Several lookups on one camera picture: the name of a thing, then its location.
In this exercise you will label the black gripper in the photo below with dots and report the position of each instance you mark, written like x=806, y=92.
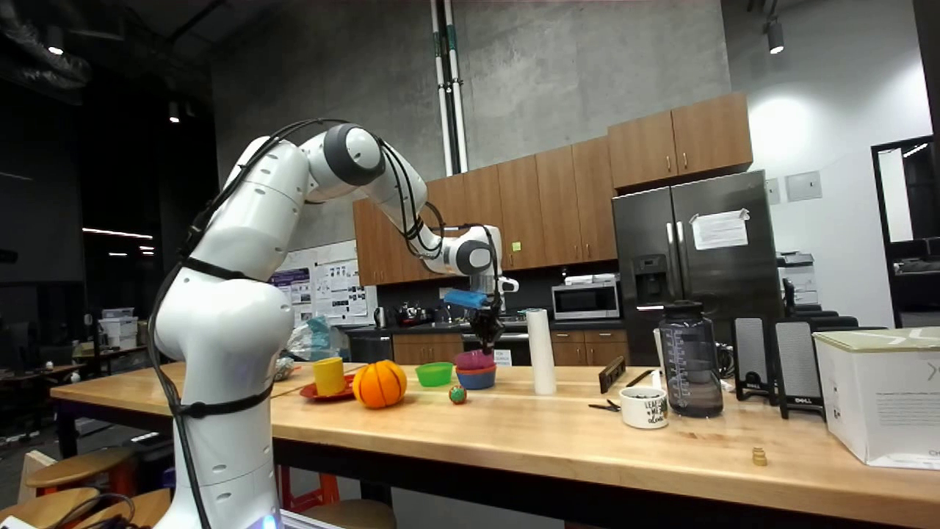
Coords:
x=486, y=320

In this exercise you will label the pink bowl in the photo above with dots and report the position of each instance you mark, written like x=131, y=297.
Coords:
x=474, y=363

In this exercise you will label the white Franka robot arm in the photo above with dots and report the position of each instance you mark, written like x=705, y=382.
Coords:
x=236, y=294

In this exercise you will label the blue bowl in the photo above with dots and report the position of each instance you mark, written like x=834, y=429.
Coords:
x=477, y=380

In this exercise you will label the green bowl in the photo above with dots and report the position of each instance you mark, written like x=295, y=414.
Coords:
x=433, y=373

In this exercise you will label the small red green ball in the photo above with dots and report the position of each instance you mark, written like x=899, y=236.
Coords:
x=457, y=394

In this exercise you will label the green cabinet sticker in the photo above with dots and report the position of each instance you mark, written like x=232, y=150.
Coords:
x=514, y=247

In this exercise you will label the brown wooden base cabinets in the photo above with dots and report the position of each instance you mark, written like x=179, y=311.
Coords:
x=588, y=344

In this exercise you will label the silver microwave oven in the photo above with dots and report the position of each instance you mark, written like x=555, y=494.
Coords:
x=586, y=297

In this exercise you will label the orange toy pumpkin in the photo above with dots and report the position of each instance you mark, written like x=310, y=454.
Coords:
x=380, y=382

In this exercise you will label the small black tilted slab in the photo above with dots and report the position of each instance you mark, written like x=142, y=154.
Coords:
x=611, y=373

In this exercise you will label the yellow mug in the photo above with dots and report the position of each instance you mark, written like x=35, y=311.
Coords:
x=330, y=377

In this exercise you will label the white poster board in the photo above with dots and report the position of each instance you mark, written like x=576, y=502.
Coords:
x=328, y=288

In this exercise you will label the plastic bread bag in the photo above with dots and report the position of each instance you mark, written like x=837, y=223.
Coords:
x=317, y=338

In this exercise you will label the white mug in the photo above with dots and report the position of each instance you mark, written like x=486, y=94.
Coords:
x=643, y=410

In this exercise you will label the red plate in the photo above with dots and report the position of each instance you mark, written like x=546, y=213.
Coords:
x=311, y=394

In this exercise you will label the dark water jug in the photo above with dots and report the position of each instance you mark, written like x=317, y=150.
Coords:
x=692, y=363

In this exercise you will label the stainless steel refrigerator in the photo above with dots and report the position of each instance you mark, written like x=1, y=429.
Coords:
x=705, y=282

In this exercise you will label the wooden stool red legs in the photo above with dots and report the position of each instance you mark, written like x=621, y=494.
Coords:
x=306, y=486
x=75, y=464

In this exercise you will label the white paper on refrigerator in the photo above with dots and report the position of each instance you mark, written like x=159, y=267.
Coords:
x=721, y=228

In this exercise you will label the black flat stand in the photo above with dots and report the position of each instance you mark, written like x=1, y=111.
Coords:
x=796, y=358
x=753, y=354

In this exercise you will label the metal conduit pipes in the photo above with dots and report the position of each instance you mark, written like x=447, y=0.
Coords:
x=447, y=60

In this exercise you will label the white cardboard box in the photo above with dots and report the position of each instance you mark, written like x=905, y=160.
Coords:
x=881, y=398

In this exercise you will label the black ceiling spotlight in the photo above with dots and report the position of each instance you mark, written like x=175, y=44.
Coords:
x=773, y=37

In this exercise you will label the round wooden stool seat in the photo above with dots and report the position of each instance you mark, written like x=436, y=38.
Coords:
x=69, y=510

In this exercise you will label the brown wooden wall cabinets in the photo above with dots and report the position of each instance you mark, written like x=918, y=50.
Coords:
x=588, y=194

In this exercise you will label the grey wall plate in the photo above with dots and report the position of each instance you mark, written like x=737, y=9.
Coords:
x=803, y=186

